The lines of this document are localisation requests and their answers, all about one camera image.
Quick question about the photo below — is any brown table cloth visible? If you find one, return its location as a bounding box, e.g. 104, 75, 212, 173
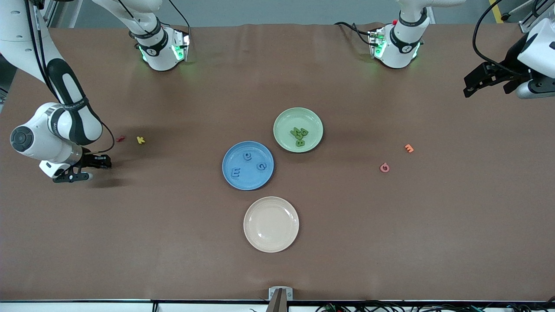
0, 23, 555, 302

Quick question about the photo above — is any blue plate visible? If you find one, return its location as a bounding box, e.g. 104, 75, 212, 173
222, 141, 274, 191

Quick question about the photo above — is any beige plate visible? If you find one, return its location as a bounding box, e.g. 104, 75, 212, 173
243, 196, 300, 253

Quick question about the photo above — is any green plate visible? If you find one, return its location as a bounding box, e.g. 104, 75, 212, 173
273, 107, 324, 153

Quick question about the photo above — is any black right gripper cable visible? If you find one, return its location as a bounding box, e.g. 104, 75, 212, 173
25, 0, 115, 154

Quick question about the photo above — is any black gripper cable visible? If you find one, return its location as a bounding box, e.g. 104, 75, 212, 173
472, 0, 527, 78
25, 0, 115, 154

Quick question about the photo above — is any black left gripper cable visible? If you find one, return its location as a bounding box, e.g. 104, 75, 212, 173
472, 0, 527, 78

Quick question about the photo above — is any aluminium frame profile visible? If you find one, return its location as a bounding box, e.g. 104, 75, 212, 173
499, 0, 555, 33

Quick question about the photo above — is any black arm base cable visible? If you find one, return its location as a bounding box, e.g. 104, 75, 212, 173
334, 22, 374, 46
167, 0, 191, 29

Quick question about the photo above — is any white table edge rail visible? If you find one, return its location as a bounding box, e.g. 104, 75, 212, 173
0, 300, 555, 312

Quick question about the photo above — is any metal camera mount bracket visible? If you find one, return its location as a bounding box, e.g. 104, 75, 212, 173
267, 287, 294, 312

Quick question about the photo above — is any tangled cable bundle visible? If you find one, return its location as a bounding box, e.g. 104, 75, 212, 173
316, 300, 555, 312

